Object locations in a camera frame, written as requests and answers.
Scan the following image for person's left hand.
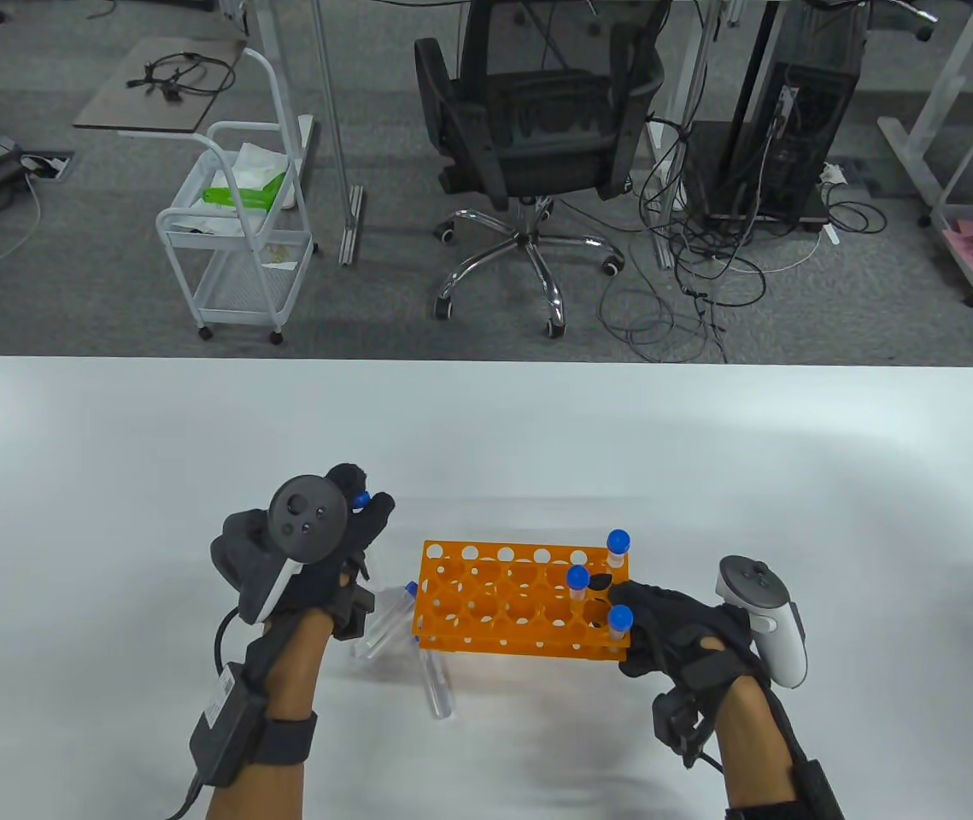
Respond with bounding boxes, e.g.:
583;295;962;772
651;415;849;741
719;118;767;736
268;463;397;630

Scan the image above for person's right hand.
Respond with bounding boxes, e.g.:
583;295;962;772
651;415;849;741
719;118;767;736
606;581;771;697

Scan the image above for orange test tube rack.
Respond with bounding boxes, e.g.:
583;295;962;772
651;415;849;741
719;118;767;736
411;540;634;660

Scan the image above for person's right forearm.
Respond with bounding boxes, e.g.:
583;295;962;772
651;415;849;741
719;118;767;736
712;683;812;820

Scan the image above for person's left forearm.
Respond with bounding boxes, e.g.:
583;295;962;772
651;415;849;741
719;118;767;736
204;611;337;820

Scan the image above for white and grey VR controller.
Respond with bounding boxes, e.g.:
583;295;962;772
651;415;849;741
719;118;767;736
715;555;810;689
211;474;354;626

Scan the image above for black battery pack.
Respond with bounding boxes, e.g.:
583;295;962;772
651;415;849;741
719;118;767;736
794;760;844;820
189;662;269;787

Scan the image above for white desk leg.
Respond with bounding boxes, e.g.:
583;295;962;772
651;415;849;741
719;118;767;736
647;0;739;271
312;0;366;267

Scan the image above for green packet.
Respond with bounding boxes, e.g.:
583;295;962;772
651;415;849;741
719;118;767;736
201;173;289;212

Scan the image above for white plastic bag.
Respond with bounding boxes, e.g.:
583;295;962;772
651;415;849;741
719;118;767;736
234;141;292;190

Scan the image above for black office chair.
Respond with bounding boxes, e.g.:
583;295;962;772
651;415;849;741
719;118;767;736
413;0;668;339

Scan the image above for floor socket box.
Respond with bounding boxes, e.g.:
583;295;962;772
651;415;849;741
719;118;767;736
19;151;75;182

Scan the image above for grey board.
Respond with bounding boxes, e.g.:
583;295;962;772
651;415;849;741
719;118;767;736
73;37;248;135

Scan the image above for black computer tower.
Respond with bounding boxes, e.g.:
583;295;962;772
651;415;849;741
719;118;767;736
684;58;863;233

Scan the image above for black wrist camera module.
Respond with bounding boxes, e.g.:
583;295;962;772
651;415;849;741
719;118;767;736
651;688;722;768
332;559;378;643

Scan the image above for thick black cable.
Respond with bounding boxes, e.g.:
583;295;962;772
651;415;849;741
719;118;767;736
213;598;269;676

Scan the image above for white wire utility cart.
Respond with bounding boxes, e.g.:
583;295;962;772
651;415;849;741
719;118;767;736
155;47;319;346

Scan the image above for thin black cable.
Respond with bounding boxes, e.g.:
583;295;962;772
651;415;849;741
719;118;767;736
164;767;215;820

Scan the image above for tangle of black cables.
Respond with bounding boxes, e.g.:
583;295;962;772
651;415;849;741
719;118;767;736
595;115;888;365

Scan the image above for black cable bundle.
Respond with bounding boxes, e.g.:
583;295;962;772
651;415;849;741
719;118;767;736
126;51;237;103

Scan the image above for white desk frame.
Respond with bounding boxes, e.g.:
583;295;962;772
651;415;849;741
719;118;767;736
877;0;973;206

